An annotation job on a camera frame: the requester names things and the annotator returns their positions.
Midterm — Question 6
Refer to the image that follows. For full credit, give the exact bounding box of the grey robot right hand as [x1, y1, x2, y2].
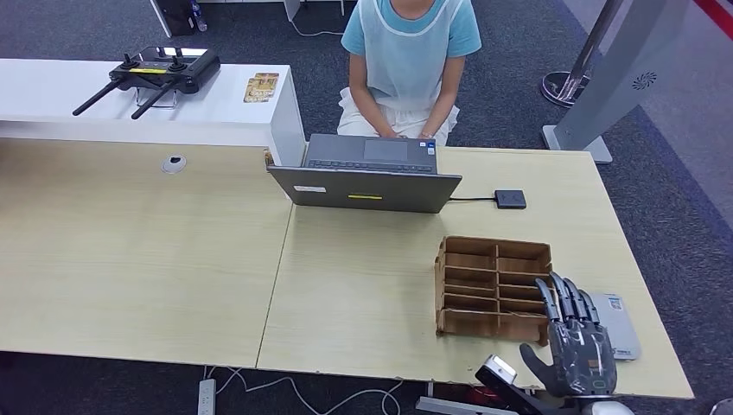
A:
[519, 272, 619, 399]

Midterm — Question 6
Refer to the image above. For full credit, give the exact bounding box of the white card reader pad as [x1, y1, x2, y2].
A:
[588, 292, 643, 362]

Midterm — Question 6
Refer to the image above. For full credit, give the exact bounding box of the person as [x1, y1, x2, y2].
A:
[336, 0, 482, 148]

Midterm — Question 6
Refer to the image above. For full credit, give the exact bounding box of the brown cardboard card organizer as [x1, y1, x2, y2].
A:
[434, 235, 558, 348]

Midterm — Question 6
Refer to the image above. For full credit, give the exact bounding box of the gold card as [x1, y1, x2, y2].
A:
[243, 79, 271, 105]

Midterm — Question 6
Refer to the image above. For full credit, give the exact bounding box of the grey laptop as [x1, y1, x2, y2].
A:
[266, 133, 463, 214]

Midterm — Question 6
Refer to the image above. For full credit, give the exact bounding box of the red object under desk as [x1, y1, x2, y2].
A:
[466, 388, 500, 408]

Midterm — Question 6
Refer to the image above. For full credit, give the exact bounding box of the small black square box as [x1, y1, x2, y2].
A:
[494, 189, 528, 210]

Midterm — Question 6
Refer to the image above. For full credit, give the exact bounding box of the white desk foot bar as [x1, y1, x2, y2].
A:
[416, 398, 511, 415]

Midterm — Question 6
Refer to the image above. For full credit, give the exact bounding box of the grey kiosk stand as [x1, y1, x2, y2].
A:
[540, 0, 692, 165]

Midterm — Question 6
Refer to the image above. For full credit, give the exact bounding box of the plastic water bottle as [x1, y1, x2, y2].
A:
[190, 0, 209, 34]

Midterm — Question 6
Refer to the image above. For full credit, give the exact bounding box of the black remote controller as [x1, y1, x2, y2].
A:
[71, 47, 221, 121]

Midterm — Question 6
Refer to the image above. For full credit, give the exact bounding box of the black computer tower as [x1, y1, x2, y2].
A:
[150, 0, 197, 39]

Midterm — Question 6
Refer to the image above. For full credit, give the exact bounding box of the white power strip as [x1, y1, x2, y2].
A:
[197, 380, 217, 415]

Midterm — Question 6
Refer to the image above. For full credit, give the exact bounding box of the white counter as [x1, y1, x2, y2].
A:
[0, 58, 307, 169]

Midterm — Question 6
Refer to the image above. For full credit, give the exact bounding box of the thin white cable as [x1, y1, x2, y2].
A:
[284, 16, 347, 39]

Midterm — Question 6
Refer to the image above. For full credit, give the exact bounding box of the metal wire controller stand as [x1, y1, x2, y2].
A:
[134, 87, 177, 111]

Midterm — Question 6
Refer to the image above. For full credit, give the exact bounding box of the white floor cable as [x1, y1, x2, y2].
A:
[203, 367, 405, 415]

